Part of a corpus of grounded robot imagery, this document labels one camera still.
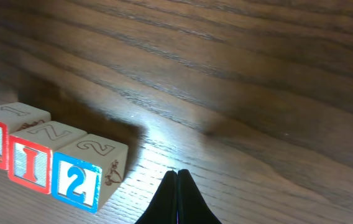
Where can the blue number 2 block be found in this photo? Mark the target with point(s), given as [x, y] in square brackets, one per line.
[88, 171]

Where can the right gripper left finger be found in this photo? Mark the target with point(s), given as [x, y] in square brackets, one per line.
[162, 208]

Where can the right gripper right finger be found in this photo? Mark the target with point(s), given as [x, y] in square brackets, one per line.
[192, 208]

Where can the red letter A block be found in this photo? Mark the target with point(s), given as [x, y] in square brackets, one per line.
[16, 117]

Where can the red letter I block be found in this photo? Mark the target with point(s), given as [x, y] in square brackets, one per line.
[31, 153]

